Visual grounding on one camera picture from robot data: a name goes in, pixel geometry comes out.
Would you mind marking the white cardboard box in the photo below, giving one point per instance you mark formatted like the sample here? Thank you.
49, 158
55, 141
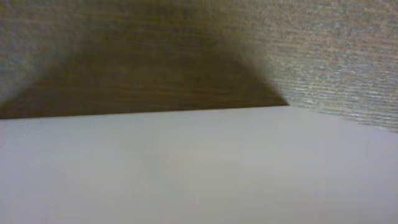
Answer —
254, 165

